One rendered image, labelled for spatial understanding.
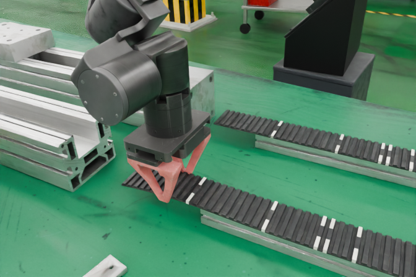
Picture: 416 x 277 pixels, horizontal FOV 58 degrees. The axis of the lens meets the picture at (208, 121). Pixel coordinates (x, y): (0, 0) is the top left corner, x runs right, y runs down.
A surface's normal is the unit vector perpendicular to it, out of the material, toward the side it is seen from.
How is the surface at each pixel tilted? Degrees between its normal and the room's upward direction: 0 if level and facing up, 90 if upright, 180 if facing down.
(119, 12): 103
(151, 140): 1
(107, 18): 94
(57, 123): 90
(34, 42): 90
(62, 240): 0
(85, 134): 90
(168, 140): 1
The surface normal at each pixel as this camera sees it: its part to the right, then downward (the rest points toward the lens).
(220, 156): -0.04, -0.86
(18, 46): 0.89, 0.21
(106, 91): -0.51, 0.44
